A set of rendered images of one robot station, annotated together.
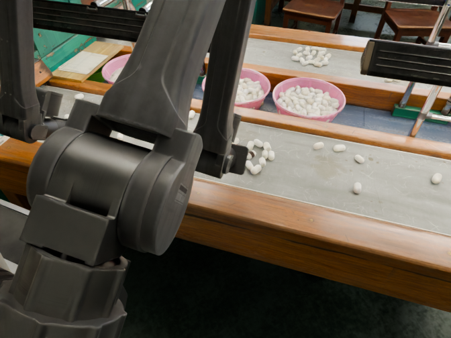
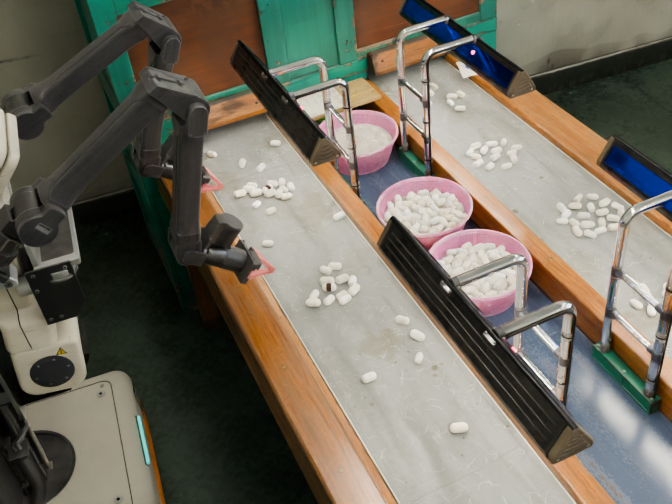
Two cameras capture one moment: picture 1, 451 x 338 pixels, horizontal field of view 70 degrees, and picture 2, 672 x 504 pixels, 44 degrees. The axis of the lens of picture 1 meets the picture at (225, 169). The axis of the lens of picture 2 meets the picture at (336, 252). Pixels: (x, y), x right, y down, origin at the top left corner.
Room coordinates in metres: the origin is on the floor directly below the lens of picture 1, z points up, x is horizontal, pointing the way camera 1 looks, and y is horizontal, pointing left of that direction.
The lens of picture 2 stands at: (-0.16, -1.34, 2.18)
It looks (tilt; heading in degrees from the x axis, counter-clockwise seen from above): 40 degrees down; 53
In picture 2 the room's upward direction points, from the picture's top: 8 degrees counter-clockwise
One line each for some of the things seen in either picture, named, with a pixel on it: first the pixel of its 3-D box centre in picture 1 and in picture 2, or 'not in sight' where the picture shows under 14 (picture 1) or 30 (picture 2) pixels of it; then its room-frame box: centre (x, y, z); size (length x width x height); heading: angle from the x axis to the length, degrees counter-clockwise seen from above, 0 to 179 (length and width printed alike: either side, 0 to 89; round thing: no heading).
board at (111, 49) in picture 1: (88, 60); (327, 102); (1.32, 0.59, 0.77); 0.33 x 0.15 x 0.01; 163
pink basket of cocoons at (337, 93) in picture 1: (306, 106); (478, 276); (1.04, -0.31, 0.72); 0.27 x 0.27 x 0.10
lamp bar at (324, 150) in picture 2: (119, 21); (278, 95); (0.94, 0.30, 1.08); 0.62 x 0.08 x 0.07; 73
